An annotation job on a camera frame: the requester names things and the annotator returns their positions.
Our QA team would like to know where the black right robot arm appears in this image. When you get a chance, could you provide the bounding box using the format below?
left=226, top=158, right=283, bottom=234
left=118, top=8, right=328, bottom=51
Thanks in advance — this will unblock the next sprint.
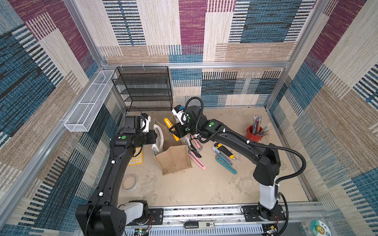
left=170, top=105, right=306, bottom=220

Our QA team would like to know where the red pen cup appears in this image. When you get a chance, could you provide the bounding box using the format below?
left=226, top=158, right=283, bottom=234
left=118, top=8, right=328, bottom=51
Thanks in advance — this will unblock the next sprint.
left=246, top=125, right=263, bottom=142

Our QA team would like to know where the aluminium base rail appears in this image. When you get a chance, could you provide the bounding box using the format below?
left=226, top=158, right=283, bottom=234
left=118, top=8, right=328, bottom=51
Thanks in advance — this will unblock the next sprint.
left=118, top=202, right=325, bottom=236

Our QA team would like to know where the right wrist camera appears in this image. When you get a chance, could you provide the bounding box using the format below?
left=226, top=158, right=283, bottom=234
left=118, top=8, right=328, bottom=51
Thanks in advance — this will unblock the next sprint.
left=172, top=105, right=189, bottom=125

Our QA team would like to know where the green white round sticker can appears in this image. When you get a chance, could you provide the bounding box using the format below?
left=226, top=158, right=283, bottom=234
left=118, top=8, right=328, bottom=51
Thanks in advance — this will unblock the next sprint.
left=299, top=219, right=331, bottom=236

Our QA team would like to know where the pink utility knife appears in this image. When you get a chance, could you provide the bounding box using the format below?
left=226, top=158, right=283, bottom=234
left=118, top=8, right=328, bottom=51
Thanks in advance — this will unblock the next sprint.
left=191, top=135, right=203, bottom=150
left=188, top=150, right=206, bottom=170

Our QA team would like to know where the green Christmas burlap tote bag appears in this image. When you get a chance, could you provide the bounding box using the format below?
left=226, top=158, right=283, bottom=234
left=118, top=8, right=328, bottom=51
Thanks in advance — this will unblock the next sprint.
left=152, top=119, right=192, bottom=176

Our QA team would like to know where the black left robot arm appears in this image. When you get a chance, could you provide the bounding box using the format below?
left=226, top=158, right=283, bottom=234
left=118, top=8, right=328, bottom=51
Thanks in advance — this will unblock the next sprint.
left=75, top=130, right=157, bottom=236

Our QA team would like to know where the black wire mesh shelf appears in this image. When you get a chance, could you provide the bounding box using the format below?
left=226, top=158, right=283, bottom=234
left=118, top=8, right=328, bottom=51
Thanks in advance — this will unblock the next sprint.
left=112, top=66, right=173, bottom=112

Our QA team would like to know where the white wire mesh tray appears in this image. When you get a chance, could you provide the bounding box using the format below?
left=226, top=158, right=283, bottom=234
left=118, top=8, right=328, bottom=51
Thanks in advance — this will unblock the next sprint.
left=65, top=70, right=115, bottom=132

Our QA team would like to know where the black grey utility knife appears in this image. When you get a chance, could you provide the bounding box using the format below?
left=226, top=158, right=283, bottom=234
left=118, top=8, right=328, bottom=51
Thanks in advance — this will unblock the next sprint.
left=186, top=138, right=202, bottom=158

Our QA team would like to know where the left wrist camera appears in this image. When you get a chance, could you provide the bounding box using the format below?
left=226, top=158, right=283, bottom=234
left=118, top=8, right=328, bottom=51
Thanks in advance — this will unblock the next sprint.
left=140, top=113, right=151, bottom=133

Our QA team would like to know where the yellow calculator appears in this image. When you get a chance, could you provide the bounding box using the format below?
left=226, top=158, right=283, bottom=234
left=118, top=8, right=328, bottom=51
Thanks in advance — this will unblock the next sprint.
left=129, top=147, right=143, bottom=166

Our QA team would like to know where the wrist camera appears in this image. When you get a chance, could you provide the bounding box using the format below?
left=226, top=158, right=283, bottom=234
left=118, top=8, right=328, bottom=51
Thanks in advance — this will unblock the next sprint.
left=140, top=113, right=151, bottom=133
left=172, top=105, right=189, bottom=125

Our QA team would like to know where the clear tape roll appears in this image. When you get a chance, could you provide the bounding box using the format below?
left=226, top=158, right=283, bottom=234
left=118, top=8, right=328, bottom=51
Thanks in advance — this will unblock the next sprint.
left=121, top=174, right=139, bottom=192

